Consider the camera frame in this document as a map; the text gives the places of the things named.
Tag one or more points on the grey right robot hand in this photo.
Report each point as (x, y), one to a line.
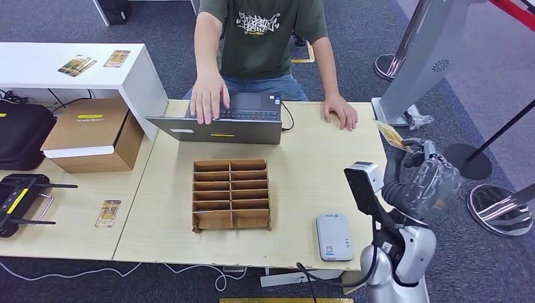
(430, 188)

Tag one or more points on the person's right hand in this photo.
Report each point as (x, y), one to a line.
(209, 96)

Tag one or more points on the person's left hand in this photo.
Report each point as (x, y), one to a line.
(339, 111)

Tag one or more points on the person's left forearm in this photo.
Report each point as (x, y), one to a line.
(327, 67)

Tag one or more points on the person's right forearm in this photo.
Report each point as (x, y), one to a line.
(208, 46)

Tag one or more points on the person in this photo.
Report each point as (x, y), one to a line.
(259, 50)

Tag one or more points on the wooden card rack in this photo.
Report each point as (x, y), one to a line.
(230, 194)

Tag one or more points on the grey card reader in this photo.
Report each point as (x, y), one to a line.
(334, 234)

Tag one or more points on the grey laptop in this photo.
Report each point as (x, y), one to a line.
(234, 131)

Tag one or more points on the clear plastic bag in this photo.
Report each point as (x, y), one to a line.
(420, 120)

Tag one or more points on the silver kiosk stand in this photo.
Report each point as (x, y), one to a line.
(424, 62)

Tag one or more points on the brown cardboard box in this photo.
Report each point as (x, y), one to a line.
(88, 127)

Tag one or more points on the wooden desk leg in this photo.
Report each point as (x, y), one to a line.
(353, 286)

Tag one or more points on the black computer tower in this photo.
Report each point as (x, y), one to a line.
(116, 10)

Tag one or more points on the white flat board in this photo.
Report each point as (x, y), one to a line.
(284, 279)

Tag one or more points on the grey power adapter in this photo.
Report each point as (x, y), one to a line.
(234, 269)

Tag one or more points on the white shelf unit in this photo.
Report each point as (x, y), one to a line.
(33, 62)

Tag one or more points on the black carrying case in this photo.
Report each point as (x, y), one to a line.
(23, 136)

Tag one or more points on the red barrier belt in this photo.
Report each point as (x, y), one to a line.
(514, 14)

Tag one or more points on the black controller with antennas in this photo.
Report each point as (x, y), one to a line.
(16, 203)

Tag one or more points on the black stanchion post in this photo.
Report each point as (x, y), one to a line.
(467, 163)

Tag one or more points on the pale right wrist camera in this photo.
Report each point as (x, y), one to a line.
(368, 171)

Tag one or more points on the chrome stanchion post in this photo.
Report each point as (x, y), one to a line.
(411, 29)
(499, 215)

